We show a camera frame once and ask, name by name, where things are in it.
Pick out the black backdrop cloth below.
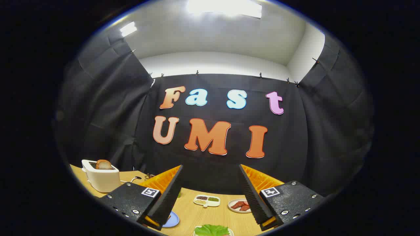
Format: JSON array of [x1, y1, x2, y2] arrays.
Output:
[[52, 33, 374, 197]]

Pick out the white square plate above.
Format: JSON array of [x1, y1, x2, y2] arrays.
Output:
[[193, 226, 234, 236]]

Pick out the large ceiling light panel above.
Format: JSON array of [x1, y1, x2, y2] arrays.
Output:
[[187, 0, 263, 19]]

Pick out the blue plate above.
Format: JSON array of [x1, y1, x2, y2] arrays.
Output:
[[162, 211, 180, 228]]

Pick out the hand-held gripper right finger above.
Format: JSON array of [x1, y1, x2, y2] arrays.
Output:
[[239, 164, 325, 231]]

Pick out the white oval plate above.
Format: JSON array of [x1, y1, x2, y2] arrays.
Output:
[[228, 199, 252, 214]]

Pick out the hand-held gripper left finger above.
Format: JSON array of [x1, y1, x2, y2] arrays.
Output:
[[98, 165, 183, 231]]

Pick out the white divided bean dish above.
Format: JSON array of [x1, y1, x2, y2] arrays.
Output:
[[193, 195, 221, 208]]

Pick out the small ceiling light panel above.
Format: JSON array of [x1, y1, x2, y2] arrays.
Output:
[[120, 22, 137, 37]]

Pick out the green lettuce leaf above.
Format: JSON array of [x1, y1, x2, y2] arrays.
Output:
[[195, 224, 230, 236]]

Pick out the white toaster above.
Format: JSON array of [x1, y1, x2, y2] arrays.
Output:
[[81, 160, 121, 193]]

